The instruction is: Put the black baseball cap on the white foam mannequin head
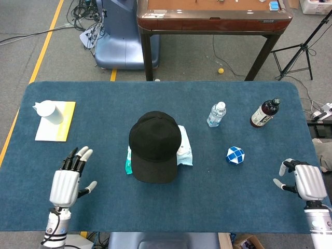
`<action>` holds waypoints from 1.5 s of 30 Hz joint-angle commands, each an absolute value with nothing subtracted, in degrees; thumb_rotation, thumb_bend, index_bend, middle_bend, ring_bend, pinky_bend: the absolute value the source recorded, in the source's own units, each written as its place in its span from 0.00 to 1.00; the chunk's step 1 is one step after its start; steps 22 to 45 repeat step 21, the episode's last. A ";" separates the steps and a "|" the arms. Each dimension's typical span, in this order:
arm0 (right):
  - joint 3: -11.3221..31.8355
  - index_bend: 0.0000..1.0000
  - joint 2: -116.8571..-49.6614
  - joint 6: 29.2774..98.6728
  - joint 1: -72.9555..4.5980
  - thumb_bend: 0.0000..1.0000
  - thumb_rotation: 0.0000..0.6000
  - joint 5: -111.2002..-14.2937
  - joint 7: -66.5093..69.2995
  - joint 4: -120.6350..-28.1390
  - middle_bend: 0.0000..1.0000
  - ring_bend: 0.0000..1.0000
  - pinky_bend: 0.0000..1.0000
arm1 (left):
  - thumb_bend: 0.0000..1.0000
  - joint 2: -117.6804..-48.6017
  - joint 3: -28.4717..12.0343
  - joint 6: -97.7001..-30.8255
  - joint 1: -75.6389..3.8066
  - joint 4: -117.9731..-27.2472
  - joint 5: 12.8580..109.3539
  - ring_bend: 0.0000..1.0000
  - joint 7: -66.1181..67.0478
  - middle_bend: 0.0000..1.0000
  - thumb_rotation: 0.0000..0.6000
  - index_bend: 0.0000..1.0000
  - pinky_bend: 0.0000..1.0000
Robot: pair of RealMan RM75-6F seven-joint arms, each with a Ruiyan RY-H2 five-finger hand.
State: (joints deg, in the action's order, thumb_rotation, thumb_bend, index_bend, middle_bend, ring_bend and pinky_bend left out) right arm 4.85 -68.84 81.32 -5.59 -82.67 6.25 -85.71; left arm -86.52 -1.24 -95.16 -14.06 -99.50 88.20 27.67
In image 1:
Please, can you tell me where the cardboard box with items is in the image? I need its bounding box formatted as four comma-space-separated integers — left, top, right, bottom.
232, 234, 265, 249

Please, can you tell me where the clear water bottle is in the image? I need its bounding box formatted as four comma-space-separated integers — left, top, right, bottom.
206, 101, 227, 128

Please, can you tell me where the dark tea bottle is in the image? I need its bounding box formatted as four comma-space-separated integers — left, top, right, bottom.
250, 98, 281, 129

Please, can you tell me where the blue felt table cover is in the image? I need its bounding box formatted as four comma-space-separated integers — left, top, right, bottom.
0, 81, 332, 234

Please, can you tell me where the white socket board with plugs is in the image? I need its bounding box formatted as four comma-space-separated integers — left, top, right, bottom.
79, 24, 106, 50

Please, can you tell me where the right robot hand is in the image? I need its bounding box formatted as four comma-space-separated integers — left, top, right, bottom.
273, 158, 328, 202

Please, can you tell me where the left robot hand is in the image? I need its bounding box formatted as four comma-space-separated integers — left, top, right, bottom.
49, 146, 98, 208

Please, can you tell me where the black tripod stand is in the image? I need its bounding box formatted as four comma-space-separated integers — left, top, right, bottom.
270, 9, 332, 81

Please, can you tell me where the grey blue robot torso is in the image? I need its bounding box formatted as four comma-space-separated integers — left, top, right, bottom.
107, 231, 220, 249

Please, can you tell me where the blue white snake puzzle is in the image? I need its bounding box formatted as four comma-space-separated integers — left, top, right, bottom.
225, 146, 245, 165

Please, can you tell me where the white power strip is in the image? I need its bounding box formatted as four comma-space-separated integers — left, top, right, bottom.
311, 102, 332, 122

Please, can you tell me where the white plastic cup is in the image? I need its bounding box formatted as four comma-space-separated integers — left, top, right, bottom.
32, 100, 65, 126

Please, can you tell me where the light blue wet wipes pack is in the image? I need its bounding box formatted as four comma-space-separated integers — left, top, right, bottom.
176, 124, 193, 167

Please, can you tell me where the thin black floor cable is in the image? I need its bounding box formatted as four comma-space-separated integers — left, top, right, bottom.
212, 35, 246, 77

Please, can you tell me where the black cable bundle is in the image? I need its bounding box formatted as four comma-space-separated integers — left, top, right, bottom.
66, 0, 108, 32

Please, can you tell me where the light wooden board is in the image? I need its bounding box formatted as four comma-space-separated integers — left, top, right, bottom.
217, 232, 233, 249

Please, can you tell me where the white storage basket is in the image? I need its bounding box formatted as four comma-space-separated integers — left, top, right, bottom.
299, 0, 332, 15

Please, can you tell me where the beige fabric bundle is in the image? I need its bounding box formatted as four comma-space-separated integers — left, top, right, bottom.
312, 138, 332, 172

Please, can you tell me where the white yellow booklet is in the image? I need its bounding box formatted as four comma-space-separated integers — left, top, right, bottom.
34, 101, 77, 142

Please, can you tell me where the green wet wipes pack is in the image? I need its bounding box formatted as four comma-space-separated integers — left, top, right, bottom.
125, 145, 133, 176

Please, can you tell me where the grey floor cable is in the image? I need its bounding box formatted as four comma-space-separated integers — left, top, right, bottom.
0, 23, 78, 46

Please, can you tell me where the black baseball cap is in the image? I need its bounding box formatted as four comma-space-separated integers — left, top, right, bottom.
128, 110, 182, 184

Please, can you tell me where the brown mahjong table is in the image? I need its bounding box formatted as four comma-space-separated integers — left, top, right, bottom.
136, 0, 294, 81

